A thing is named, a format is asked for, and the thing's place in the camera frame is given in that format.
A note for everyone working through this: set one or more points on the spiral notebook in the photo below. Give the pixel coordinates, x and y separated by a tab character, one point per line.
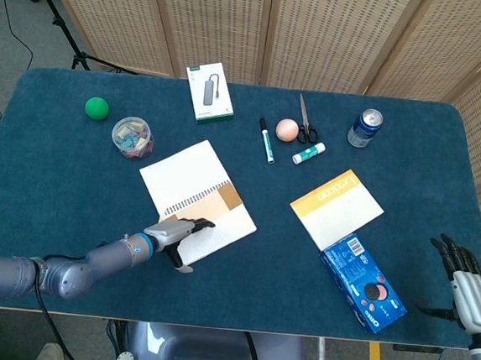
182	170

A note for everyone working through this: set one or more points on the peach ball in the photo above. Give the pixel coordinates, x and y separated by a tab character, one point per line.
287	130

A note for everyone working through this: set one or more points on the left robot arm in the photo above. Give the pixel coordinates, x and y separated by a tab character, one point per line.
103	256

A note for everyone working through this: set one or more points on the yellow Lexicon notepad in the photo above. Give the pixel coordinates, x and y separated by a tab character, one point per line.
339	209

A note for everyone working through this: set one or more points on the blue soda can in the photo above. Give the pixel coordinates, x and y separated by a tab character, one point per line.
363	129

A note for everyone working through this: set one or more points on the wooden rattan folding screen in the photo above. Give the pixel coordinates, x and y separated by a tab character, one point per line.
320	35

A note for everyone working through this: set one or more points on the green whiteboard marker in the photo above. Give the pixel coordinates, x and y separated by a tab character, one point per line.
266	142

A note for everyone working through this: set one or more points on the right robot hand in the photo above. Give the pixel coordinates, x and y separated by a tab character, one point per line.
475	293

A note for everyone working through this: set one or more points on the black tripod stand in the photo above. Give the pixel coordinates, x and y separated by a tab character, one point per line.
64	32

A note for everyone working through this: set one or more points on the white green-edged hub box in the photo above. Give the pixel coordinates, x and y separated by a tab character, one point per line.
210	93

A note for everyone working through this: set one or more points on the clear jar of binder clips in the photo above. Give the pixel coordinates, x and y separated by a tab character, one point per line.
132	137

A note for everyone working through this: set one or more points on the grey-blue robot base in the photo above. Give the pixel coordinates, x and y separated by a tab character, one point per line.
208	354

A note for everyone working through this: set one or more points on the white green glue stick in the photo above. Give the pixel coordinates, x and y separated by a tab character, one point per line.
308	153

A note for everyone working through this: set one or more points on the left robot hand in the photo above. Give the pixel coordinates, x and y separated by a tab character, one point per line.
168	232

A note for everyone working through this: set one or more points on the brown cream bookmark with tassel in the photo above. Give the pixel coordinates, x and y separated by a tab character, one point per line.
208	206

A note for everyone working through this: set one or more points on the teal table cloth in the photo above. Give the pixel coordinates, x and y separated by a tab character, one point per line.
74	199

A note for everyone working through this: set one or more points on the green ball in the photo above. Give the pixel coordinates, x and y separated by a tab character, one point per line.
97	108

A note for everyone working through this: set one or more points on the blue Oreo cookie box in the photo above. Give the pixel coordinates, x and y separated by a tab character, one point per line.
362	283

